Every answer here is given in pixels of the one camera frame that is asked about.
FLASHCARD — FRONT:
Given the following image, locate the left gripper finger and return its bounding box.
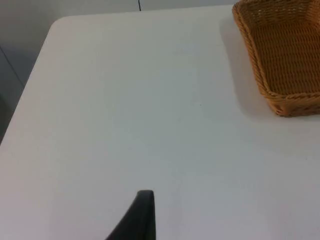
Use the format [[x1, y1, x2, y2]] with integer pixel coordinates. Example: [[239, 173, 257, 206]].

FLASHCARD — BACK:
[[104, 189, 157, 240]]

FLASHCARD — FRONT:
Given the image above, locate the pale brown wicker basket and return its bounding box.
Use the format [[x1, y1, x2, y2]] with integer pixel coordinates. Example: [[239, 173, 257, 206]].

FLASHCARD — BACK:
[[231, 0, 320, 118]]

